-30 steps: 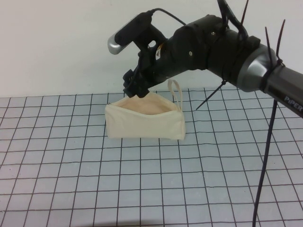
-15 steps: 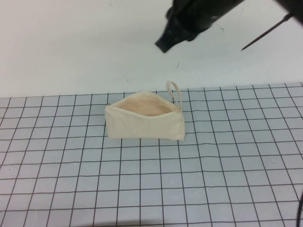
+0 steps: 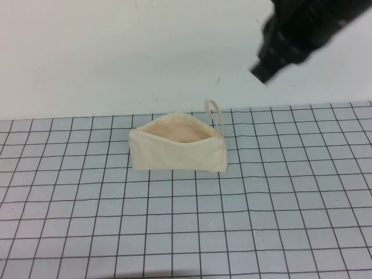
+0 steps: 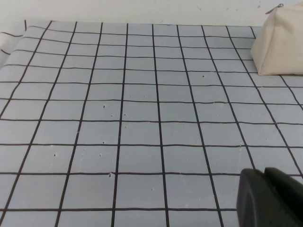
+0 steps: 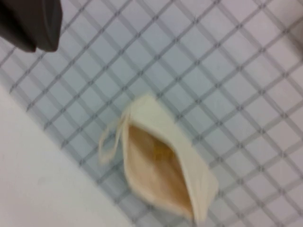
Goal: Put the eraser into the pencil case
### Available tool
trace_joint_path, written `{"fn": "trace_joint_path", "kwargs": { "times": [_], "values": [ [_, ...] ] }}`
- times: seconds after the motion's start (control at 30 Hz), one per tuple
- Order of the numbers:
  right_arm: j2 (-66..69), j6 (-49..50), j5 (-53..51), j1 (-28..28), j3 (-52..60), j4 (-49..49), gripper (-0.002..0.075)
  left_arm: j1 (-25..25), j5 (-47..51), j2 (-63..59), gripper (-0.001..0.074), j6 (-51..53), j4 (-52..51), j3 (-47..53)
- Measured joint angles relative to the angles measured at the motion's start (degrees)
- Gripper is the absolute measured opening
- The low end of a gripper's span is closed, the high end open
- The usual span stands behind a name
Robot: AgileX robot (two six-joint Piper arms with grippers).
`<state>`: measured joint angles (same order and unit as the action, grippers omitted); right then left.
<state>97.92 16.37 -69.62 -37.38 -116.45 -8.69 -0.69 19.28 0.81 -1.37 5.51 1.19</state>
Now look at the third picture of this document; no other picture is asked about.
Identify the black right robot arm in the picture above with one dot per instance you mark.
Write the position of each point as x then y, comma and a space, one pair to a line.
302, 32

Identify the cream fabric pencil case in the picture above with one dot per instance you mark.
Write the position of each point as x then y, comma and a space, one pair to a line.
177, 154

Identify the blue-grey grid mat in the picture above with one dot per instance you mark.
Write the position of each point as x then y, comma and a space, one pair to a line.
186, 221

